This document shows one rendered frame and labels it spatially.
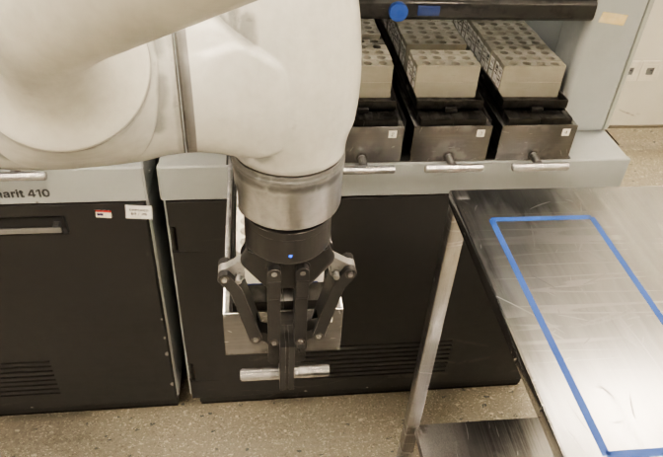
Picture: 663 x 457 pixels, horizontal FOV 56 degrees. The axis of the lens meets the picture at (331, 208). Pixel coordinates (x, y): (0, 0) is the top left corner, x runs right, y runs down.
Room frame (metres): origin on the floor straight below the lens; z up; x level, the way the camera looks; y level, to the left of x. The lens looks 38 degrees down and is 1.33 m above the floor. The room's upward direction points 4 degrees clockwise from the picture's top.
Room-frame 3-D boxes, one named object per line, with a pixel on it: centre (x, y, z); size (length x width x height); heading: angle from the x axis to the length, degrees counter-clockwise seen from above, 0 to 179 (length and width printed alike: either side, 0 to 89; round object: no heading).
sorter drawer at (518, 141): (1.26, -0.30, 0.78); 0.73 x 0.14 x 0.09; 9
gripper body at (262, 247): (0.42, 0.04, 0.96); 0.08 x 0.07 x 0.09; 99
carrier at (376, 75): (0.99, -0.03, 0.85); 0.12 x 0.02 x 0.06; 99
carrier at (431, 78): (1.01, -0.18, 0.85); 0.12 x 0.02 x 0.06; 98
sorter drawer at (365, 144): (1.22, 0.00, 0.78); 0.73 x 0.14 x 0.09; 9
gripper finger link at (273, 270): (0.42, 0.05, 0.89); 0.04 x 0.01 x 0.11; 9
